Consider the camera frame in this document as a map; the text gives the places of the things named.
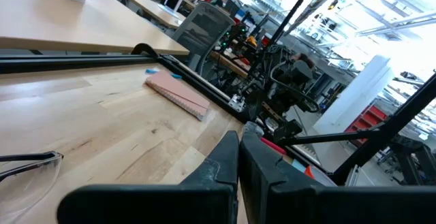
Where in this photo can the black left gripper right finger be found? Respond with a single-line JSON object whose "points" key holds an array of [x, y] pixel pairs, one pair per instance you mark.
{"points": [[272, 196]]}

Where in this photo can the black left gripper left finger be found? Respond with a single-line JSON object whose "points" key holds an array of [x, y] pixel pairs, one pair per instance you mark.
{"points": [[211, 200]]}

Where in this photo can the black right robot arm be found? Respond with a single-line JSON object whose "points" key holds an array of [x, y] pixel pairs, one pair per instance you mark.
{"points": [[272, 91]]}

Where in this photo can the person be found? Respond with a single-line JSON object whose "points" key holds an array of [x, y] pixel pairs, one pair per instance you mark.
{"points": [[304, 60]]}

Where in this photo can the blue sticky note pad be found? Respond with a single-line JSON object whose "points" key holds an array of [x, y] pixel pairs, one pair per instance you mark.
{"points": [[299, 166]]}

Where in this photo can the pink pen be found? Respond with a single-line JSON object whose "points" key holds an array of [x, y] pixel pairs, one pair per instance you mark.
{"points": [[272, 146]]}

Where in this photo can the white pillar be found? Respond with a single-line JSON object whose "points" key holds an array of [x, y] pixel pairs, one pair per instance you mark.
{"points": [[357, 94]]}

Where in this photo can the red shelf unit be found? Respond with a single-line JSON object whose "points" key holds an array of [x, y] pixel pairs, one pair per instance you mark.
{"points": [[368, 120]]}

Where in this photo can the grey office chair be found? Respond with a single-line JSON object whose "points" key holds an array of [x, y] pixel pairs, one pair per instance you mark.
{"points": [[201, 26]]}

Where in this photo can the pink spiral notebook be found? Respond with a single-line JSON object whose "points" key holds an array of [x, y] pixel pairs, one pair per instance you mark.
{"points": [[177, 93]]}

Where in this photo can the blue pen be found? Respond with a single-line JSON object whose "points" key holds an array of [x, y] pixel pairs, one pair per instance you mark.
{"points": [[151, 71]]}

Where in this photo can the black curved hook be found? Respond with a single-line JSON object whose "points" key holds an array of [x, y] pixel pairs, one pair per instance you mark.
{"points": [[144, 47]]}

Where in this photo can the narrow beige desk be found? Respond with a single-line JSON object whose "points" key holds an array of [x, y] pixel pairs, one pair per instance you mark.
{"points": [[146, 4]]}

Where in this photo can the large beige desk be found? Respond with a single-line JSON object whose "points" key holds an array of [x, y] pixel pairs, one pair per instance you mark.
{"points": [[51, 19]]}

